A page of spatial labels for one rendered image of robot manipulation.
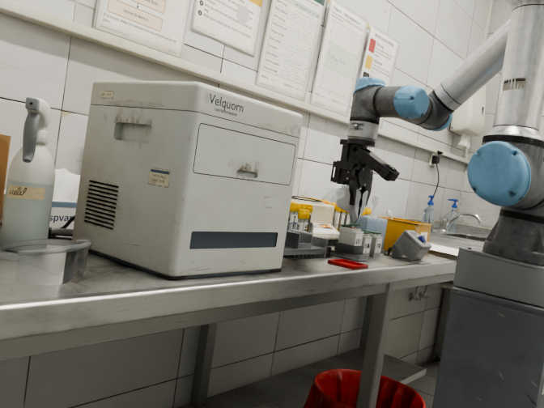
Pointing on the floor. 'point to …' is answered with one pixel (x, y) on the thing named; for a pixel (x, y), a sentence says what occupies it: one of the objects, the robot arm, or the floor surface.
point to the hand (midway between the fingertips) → (356, 219)
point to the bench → (266, 300)
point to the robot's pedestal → (490, 353)
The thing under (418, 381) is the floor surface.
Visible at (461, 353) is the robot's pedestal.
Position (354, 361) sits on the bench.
